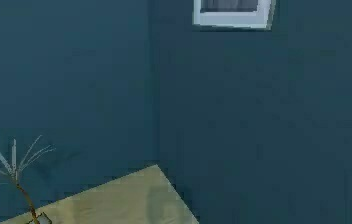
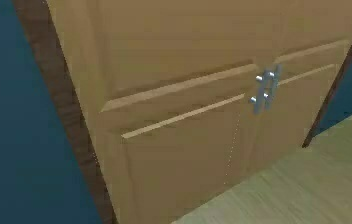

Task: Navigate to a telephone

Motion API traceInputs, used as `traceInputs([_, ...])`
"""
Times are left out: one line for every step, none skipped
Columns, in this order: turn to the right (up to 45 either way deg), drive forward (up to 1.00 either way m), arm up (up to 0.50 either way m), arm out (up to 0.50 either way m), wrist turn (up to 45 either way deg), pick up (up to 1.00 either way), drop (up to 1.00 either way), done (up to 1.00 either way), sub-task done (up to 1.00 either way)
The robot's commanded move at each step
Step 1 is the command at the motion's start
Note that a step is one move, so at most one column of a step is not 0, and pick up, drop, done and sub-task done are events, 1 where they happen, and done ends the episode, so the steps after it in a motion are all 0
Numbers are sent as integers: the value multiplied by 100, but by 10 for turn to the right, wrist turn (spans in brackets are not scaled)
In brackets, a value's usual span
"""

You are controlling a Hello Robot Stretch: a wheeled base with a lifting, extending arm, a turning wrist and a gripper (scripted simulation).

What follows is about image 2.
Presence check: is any light wooden door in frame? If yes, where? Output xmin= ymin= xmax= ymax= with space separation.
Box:
xmin=45 ymin=0 xmax=352 ymax=224

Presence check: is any silver door handle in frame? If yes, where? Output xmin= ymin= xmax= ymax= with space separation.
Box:
xmin=265 ymin=63 xmax=283 ymax=100
xmin=249 ymin=70 xmax=276 ymax=116

